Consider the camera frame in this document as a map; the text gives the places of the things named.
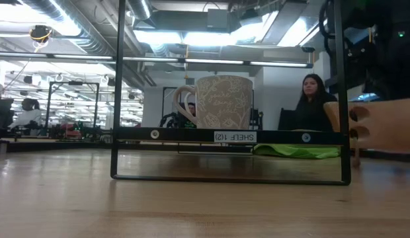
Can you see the dark background monitor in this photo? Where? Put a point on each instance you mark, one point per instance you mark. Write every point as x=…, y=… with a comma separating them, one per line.
x=1, y=115

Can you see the black metal shelf frame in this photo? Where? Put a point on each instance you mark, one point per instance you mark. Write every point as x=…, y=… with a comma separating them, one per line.
x=274, y=136

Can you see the black background chairs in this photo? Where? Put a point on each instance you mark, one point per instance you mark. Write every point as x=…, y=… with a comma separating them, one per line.
x=286, y=120

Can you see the grey ceiling box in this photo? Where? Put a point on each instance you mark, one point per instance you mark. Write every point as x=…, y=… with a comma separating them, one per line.
x=218, y=19

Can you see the silver ventilation duct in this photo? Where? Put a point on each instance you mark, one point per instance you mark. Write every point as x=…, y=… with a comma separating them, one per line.
x=76, y=26

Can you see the black aluminium rig frame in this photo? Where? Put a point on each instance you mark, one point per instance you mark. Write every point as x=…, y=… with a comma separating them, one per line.
x=39, y=146

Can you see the green cloth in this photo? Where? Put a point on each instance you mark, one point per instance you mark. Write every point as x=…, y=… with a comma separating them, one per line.
x=291, y=151

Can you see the long hanging light bar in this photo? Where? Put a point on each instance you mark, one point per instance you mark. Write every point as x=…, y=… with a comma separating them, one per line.
x=211, y=61

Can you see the black background station frame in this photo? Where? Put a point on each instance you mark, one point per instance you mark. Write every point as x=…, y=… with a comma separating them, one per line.
x=74, y=83

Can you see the black security camera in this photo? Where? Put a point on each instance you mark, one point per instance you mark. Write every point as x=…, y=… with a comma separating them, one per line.
x=307, y=49

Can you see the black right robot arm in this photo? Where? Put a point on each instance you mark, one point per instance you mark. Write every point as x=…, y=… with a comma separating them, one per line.
x=400, y=20

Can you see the red background machine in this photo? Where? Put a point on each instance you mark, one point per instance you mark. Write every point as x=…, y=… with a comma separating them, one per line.
x=71, y=130

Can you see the beige patterned mug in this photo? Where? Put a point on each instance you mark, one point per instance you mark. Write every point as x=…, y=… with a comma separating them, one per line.
x=225, y=102

